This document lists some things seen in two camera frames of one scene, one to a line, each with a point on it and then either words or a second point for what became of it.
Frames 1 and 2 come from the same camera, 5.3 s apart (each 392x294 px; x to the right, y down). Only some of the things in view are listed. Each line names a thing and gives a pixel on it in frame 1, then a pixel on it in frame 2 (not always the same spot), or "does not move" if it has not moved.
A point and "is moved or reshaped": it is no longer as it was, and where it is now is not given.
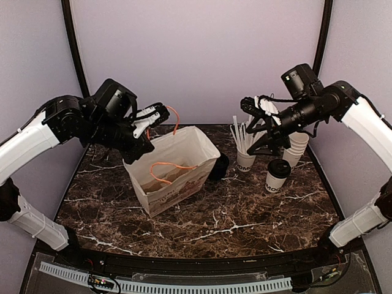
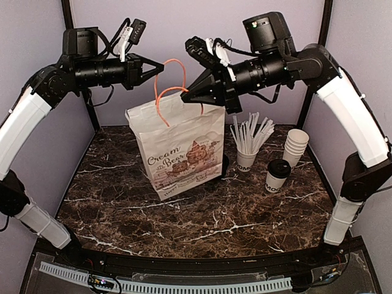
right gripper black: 272,129 to 226,95
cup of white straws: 243,138 does not move
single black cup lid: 278,168 does not move
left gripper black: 144,144 to 133,75
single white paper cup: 274,184 does not move
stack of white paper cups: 298,141 does not move
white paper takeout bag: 182,160 is moved or reshaped
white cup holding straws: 244,162 does not move
